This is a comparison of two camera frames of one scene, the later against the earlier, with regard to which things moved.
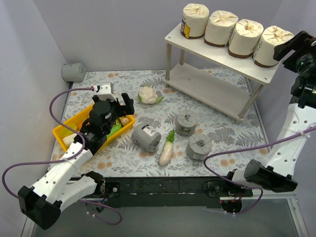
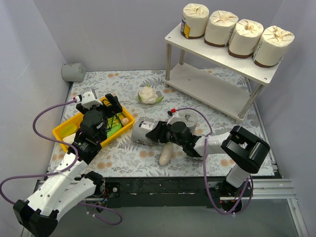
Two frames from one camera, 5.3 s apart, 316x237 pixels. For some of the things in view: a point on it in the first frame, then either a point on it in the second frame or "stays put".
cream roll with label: (219, 28) stays put
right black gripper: (293, 46) to (158, 132)
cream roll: (263, 53) stays put
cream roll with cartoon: (245, 37) stays put
